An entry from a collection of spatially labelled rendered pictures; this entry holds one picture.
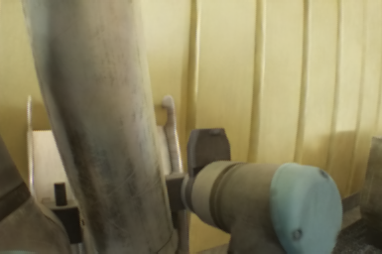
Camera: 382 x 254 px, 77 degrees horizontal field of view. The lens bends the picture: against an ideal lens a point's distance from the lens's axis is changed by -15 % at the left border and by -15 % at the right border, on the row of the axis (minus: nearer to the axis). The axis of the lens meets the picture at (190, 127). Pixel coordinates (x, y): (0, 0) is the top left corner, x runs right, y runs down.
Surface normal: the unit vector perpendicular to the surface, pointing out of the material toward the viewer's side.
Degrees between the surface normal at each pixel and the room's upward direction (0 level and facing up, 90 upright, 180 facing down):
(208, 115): 90
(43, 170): 66
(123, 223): 103
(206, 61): 90
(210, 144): 77
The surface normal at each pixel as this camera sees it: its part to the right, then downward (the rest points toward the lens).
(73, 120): -0.14, 0.42
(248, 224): -0.76, -0.29
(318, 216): 0.51, -0.16
